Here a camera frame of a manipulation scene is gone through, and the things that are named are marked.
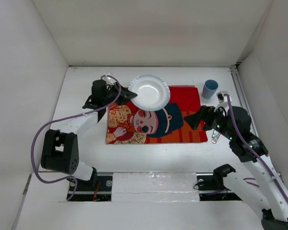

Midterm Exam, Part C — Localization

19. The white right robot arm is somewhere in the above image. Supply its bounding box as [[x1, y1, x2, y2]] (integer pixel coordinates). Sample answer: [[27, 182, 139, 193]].
[[184, 105, 288, 230]]

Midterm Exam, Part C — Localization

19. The aluminium rail on right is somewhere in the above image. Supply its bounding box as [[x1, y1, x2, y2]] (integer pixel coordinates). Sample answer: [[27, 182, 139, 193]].
[[229, 65, 258, 135]]

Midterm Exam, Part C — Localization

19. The white blue-rimmed plate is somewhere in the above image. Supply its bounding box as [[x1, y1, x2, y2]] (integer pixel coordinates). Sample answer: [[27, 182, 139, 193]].
[[128, 74, 171, 111]]

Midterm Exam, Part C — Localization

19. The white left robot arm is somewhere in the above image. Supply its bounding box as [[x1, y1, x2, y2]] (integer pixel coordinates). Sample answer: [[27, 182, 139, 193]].
[[41, 80, 137, 190]]

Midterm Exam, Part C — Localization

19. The silver table knife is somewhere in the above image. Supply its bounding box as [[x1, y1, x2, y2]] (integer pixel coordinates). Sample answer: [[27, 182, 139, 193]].
[[212, 130, 221, 144]]

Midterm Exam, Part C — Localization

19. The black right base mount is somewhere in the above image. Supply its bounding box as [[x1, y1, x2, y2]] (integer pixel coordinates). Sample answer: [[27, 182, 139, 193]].
[[193, 164, 241, 201]]

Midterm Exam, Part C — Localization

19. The red patterned cloth placemat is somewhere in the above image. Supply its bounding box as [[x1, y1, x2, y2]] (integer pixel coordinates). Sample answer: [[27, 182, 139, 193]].
[[106, 86, 208, 144]]

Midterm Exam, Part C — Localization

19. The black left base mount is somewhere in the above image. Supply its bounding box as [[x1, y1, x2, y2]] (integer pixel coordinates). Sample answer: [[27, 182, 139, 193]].
[[67, 168, 113, 202]]

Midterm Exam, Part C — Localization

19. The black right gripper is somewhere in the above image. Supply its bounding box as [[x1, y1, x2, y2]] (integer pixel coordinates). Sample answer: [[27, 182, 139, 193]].
[[183, 104, 236, 140]]

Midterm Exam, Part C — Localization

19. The blue cup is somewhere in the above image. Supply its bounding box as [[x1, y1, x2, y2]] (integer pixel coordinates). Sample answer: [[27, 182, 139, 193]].
[[202, 80, 218, 99]]

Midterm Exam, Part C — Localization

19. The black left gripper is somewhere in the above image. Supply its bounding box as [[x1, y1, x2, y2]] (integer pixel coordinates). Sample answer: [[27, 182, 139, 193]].
[[102, 81, 136, 106]]

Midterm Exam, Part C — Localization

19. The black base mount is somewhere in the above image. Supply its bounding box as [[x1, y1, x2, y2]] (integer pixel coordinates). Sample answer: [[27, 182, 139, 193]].
[[67, 168, 113, 202], [193, 164, 241, 201]]

